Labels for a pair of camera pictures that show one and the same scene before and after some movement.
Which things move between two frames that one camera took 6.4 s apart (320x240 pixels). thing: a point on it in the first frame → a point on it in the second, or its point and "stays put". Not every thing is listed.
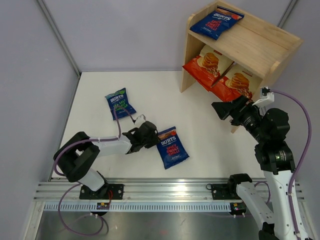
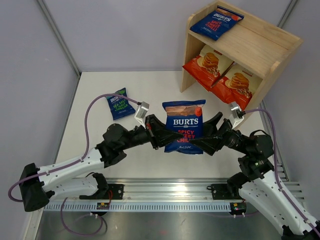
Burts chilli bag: [216, 23] stays put
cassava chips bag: [236, 81] stays put
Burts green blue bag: [119, 98] stays put
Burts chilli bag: [170, 148] → [186, 117]
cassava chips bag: [208, 68] stays put
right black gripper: [236, 109] → [210, 144]
